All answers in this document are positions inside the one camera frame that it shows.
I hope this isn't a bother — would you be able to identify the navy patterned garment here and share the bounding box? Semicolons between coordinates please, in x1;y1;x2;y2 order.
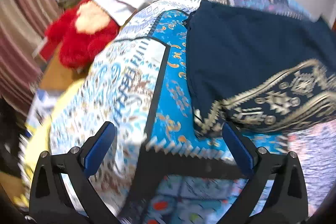
185;1;335;138

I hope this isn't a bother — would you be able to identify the blue patchwork bedspread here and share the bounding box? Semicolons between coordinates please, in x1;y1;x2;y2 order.
19;0;336;224

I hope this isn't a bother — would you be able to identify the red plush toy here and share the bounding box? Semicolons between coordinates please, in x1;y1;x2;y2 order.
39;0;120;69

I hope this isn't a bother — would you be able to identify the striped maroon curtain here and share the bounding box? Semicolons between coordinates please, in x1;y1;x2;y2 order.
1;0;62;115

